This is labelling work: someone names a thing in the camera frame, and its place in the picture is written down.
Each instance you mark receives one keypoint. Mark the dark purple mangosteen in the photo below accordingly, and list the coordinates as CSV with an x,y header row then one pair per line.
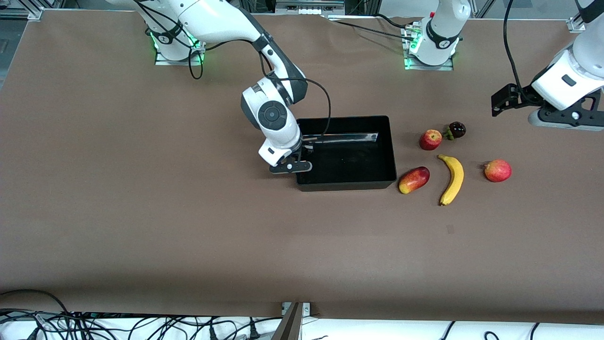
x,y
457,130

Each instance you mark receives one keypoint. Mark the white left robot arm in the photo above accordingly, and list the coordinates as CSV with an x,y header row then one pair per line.
x,y
441,28

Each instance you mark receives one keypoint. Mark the yellow banana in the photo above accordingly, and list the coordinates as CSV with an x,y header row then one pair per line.
x,y
454,182

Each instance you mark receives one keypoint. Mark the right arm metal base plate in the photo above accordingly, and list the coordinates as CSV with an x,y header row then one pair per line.
x,y
163,60

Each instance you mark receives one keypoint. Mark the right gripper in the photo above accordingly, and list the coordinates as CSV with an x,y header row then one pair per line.
x,y
302,152

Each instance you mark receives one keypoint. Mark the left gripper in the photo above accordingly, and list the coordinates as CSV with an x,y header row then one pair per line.
x,y
523,98

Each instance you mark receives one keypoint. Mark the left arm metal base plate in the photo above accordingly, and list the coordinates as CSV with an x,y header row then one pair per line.
x,y
424,67

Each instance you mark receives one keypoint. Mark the aluminium corner bracket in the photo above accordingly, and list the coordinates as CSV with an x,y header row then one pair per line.
x,y
576,24
26,13

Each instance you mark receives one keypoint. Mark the red yellow mango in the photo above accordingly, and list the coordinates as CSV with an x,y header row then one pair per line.
x,y
414,180

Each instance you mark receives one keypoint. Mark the dark slanted post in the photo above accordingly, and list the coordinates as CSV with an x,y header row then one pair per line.
x,y
289,326

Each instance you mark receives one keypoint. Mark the black plastic box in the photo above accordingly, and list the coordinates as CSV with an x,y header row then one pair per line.
x,y
351,163

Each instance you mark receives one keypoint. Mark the metal table edge bracket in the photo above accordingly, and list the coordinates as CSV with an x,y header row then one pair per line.
x,y
306,309

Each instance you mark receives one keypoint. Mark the white power strip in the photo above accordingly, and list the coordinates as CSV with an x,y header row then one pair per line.
x,y
309,7

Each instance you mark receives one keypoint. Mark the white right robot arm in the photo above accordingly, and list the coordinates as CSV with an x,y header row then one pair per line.
x,y
212,19

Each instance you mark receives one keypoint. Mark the small red apple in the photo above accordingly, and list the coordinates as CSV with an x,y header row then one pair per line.
x,y
431,140

